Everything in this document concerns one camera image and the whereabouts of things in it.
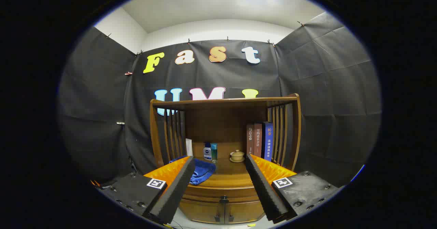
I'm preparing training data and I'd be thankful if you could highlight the dark brown book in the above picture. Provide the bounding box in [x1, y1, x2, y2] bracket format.
[246, 124, 255, 158]

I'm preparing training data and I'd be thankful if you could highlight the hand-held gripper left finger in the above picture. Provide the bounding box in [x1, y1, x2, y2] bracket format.
[91, 156, 196, 225]

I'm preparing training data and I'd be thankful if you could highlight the blue book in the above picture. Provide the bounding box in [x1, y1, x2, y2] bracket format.
[262, 121, 274, 162]

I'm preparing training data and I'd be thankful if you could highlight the beige lidded teacup with saucer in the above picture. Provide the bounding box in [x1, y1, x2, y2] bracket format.
[229, 150, 245, 163]

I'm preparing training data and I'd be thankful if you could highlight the wooden cabinet with slatted shelf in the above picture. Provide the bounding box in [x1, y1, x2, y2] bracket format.
[150, 93, 302, 225]

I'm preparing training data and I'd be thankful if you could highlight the blue towel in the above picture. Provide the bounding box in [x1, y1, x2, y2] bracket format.
[170, 156, 216, 186]

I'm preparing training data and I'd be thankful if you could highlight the wooden countertop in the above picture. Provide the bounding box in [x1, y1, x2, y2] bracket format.
[171, 157, 265, 188]

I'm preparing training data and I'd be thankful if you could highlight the wooden cabinet door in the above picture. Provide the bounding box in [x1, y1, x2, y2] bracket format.
[224, 201, 266, 224]
[179, 199, 225, 225]

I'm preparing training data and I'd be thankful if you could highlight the black backdrop cloth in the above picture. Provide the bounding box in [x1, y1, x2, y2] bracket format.
[57, 12, 382, 188]

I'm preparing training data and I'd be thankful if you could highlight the reddish brown book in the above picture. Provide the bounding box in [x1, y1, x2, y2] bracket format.
[254, 123, 263, 159]

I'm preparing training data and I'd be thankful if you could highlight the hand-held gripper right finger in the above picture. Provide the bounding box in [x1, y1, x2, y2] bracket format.
[245, 154, 342, 224]

